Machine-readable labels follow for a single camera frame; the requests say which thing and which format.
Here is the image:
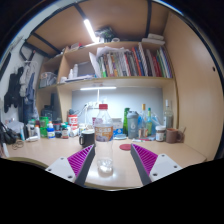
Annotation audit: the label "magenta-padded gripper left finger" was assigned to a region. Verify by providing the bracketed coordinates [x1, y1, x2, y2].
[44, 143, 96, 188]

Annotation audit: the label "brown jar white lid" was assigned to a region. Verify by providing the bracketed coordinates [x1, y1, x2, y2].
[155, 125, 167, 142]

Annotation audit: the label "dark hanging clothes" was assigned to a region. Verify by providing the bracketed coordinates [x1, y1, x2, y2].
[3, 61, 38, 124]

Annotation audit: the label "brown mug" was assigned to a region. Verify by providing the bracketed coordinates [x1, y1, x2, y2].
[165, 127, 185, 144]

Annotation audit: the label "blue plastic bag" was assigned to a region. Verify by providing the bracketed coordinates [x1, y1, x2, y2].
[151, 112, 165, 135]

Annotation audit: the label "clear glass bottle yellow cap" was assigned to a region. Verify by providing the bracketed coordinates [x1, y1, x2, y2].
[139, 103, 148, 139]

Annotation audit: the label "wooden shelf unit with books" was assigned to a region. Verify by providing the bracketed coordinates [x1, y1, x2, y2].
[34, 33, 178, 93]

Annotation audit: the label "green glass bottle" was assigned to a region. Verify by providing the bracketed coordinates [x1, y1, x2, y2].
[146, 107, 154, 136]

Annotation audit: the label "small brown bottle green cap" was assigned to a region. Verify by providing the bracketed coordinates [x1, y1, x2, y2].
[60, 123, 70, 139]

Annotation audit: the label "clear red-capped drink bottle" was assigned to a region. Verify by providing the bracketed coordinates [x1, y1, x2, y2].
[93, 103, 115, 175]

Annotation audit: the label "white under-shelf tube light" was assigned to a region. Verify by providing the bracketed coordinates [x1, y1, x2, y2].
[79, 86, 118, 91]

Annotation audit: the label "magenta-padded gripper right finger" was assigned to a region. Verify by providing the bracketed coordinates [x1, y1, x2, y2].
[129, 143, 184, 187]

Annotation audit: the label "green plastic container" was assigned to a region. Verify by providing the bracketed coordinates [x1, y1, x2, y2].
[39, 116, 50, 138]

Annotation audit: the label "blue and white carton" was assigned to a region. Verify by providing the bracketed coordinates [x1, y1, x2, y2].
[112, 117, 124, 138]

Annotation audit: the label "white ceiling tube light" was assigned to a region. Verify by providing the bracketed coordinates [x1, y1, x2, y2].
[83, 18, 98, 44]

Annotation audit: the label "tall clear glass bottle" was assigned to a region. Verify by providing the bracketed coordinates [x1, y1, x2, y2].
[162, 99, 175, 130]

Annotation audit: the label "red and white can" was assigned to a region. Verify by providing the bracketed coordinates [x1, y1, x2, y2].
[67, 114, 79, 131]

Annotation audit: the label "flat round red coaster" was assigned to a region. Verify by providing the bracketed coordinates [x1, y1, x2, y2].
[119, 143, 133, 152]

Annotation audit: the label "small white round dish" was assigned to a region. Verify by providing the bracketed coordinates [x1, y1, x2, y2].
[114, 133, 128, 141]

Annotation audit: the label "small blue and white bottle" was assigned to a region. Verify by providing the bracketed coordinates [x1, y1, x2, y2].
[46, 121, 56, 139]

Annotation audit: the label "dark green bottle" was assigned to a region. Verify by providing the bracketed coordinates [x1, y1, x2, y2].
[123, 107, 131, 136]

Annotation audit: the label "black mug white inside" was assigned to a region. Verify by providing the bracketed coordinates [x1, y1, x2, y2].
[78, 129, 96, 149]

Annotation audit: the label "grey shaker bottle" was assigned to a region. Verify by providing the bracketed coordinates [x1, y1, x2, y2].
[126, 110, 140, 140]

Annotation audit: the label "white power strip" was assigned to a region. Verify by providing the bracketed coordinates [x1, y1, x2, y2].
[87, 101, 101, 109]

